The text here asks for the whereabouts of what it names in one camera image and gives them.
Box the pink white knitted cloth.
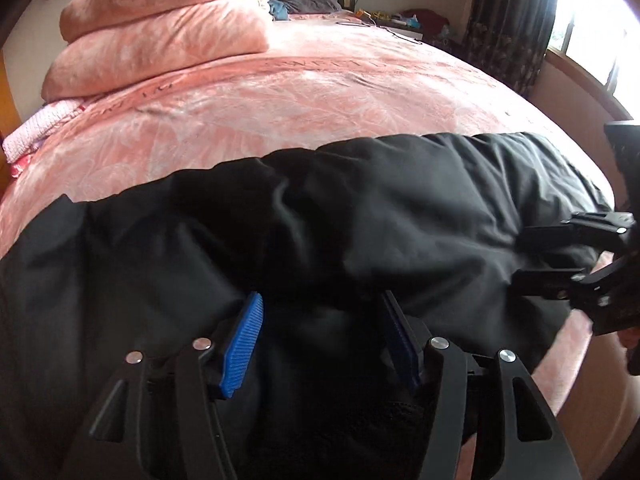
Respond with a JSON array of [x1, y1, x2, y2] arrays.
[[2, 99, 86, 157]]

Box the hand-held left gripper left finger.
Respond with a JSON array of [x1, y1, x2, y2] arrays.
[[65, 292, 266, 480]]

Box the black cable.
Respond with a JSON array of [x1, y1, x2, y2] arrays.
[[336, 18, 422, 44]]

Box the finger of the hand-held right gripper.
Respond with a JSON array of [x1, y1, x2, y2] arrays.
[[520, 212, 633, 257], [514, 267, 593, 304]]

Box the window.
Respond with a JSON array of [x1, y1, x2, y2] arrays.
[[547, 0, 640, 113]]

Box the dark patterned curtain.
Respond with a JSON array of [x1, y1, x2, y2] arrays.
[[462, 0, 571, 97]]

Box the wooden wardrobe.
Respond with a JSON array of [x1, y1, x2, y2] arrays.
[[0, 50, 24, 201]]

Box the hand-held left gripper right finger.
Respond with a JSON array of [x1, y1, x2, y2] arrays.
[[377, 290, 568, 480]]

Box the pink bed cover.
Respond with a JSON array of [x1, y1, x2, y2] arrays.
[[0, 10, 640, 480]]

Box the dark red cloth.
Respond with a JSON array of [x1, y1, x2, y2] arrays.
[[402, 8, 451, 36]]

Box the red floral cloth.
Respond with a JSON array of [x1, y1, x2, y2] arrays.
[[7, 152, 37, 179]]

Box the black pants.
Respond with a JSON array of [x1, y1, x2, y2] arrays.
[[0, 131, 615, 480]]

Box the folded pink quilt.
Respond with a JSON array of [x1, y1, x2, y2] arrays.
[[41, 0, 273, 102]]

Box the dark nightstand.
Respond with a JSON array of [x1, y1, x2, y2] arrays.
[[354, 7, 427, 44]]

